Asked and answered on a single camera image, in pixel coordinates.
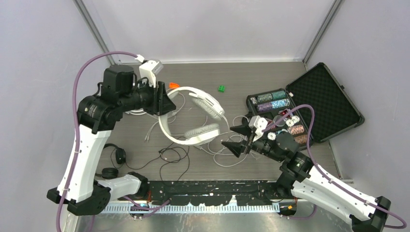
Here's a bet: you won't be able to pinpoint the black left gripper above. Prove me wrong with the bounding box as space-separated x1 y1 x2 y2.
119 76 176 115

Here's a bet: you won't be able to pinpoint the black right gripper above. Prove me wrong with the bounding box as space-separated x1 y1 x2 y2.
221 121 284 162

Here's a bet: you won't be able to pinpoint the grey headphone cable with USB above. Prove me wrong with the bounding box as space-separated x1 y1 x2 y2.
195 115 257 168

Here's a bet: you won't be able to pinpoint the large white grey headphones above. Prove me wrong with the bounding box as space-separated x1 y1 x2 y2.
158 87 227 146

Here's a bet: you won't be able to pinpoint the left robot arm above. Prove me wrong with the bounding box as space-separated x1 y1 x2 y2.
47 62 176 216

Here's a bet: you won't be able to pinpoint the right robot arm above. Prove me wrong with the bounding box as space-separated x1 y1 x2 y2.
222 125 391 232

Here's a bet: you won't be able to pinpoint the small white headphones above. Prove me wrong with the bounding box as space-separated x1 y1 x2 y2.
125 109 151 116

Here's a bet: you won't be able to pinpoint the black on-ear headphones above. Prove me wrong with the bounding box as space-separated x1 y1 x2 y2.
95 143 126 179

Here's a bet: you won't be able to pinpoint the orange curved plastic piece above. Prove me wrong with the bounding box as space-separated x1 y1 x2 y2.
169 82 180 89

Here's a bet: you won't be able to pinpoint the white five poker chip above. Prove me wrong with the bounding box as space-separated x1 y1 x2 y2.
267 132 277 141

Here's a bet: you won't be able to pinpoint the purple poker chip row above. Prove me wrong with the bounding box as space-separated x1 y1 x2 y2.
256 102 273 112

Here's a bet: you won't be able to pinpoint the clear round dealer button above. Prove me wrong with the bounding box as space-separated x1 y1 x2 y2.
273 115 286 127

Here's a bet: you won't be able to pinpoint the red black triangular button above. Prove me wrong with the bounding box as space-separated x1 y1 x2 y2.
278 109 293 117

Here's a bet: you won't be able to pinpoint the white ten poker chip stack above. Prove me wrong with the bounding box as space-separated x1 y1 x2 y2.
285 115 300 127

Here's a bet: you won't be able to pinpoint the green toy brick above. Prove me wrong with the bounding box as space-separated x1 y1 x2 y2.
218 85 225 93

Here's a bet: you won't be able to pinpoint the blue poker chip row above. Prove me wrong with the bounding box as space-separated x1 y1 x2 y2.
271 98 290 109

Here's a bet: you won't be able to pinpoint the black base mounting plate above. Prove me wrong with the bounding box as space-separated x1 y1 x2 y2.
127 180 296 206

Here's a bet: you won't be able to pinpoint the black poker chip case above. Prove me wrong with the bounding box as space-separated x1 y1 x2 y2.
246 63 365 145

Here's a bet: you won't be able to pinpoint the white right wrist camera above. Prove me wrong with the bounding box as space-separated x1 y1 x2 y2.
248 116 268 142

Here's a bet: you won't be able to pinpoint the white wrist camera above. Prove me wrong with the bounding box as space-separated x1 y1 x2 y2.
139 59 163 88
248 116 268 142

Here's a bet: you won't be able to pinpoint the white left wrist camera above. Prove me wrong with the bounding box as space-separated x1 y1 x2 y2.
139 59 163 88

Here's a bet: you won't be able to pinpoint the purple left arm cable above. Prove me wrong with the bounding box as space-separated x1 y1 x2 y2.
55 51 145 232

